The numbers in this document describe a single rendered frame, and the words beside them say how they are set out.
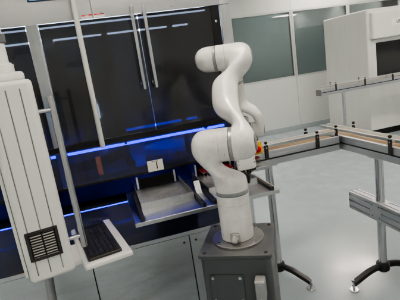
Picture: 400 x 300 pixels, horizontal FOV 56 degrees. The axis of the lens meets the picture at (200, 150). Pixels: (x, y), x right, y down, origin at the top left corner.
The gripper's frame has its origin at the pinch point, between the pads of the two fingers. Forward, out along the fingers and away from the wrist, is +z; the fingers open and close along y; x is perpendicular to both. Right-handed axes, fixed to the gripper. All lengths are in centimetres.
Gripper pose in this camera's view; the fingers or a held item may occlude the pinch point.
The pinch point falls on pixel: (247, 178)
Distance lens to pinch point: 190.8
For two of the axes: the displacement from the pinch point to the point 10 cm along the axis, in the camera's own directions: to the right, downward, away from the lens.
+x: 2.6, 1.4, -9.5
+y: -9.6, 1.8, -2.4
